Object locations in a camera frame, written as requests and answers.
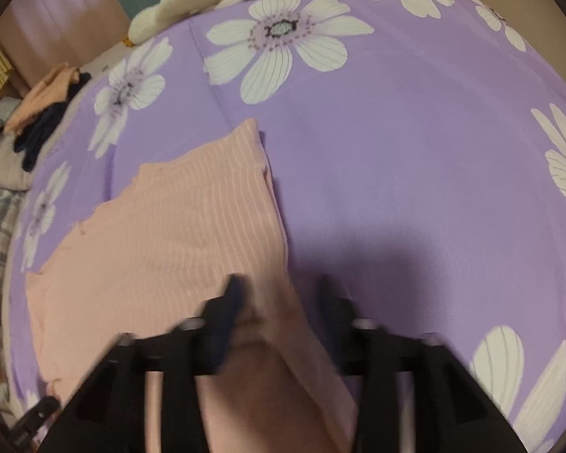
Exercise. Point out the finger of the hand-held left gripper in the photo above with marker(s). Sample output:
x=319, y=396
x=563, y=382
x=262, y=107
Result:
x=35, y=417

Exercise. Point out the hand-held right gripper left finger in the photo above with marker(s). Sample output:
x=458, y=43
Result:
x=226, y=321

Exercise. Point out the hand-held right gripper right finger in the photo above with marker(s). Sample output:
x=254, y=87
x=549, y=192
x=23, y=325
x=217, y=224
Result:
x=332, y=311

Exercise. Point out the pink knit sweater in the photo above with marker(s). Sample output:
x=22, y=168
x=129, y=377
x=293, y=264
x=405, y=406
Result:
x=170, y=245

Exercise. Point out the purple floral blanket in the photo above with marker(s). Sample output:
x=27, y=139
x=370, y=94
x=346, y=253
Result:
x=405, y=174

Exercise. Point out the grey folded blanket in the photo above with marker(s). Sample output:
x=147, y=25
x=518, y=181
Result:
x=7, y=165

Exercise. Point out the folded dark navy garment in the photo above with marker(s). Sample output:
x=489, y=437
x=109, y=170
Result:
x=40, y=134

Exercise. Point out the folded peach garment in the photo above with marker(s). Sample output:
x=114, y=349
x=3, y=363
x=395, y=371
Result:
x=42, y=99

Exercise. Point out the pink curtain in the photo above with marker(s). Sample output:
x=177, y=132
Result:
x=61, y=19

